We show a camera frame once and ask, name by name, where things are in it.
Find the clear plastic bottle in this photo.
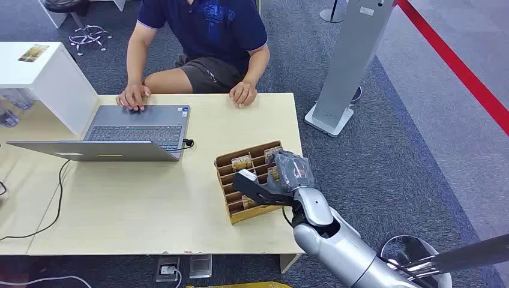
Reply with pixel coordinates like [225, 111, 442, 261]
[0, 104, 20, 129]
[4, 89, 35, 111]

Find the person's hand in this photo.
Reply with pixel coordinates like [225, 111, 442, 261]
[116, 82, 152, 112]
[228, 81, 259, 107]

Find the person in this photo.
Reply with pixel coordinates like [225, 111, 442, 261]
[116, 0, 271, 112]

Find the chrome stanchion base with pole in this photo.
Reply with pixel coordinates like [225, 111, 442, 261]
[380, 233, 509, 288]

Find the person's left hand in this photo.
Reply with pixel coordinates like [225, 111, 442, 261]
[228, 81, 259, 107]

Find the round grey stanchion base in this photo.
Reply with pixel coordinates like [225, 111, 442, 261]
[319, 0, 348, 24]

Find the floor power socket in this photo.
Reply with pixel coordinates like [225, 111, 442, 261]
[155, 256, 181, 283]

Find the yellow floor object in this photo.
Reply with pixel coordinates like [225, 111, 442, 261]
[185, 281, 294, 288]

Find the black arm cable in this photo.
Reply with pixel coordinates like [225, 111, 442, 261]
[281, 206, 296, 229]

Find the black laptop charger cable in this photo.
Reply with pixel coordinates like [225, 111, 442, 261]
[0, 137, 196, 242]

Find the grey laptop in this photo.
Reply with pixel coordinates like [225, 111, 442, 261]
[7, 104, 191, 163]

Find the white shelf box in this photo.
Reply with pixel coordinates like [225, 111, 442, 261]
[0, 41, 100, 137]

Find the clear floor socket cover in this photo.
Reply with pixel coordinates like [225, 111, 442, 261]
[188, 254, 213, 280]

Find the grey kiosk stand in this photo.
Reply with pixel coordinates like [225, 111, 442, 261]
[304, 0, 396, 139]

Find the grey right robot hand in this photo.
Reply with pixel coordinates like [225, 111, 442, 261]
[266, 150, 318, 196]

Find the light wooden desk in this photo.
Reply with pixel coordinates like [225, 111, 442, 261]
[0, 93, 306, 275]

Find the white cable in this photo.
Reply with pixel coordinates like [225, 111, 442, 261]
[0, 266, 183, 288]

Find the brown cardboard card holder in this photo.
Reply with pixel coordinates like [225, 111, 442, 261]
[214, 140, 286, 226]

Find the person's right hand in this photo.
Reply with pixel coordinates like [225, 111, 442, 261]
[116, 82, 152, 112]

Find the red barrier belt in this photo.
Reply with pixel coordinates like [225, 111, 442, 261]
[396, 0, 509, 137]

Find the black office chair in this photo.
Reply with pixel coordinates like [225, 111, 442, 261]
[43, 0, 113, 57]

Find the black cable at kiosk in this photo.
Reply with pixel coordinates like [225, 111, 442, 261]
[349, 85, 363, 107]

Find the card with photo print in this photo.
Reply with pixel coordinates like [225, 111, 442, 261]
[18, 44, 50, 64]

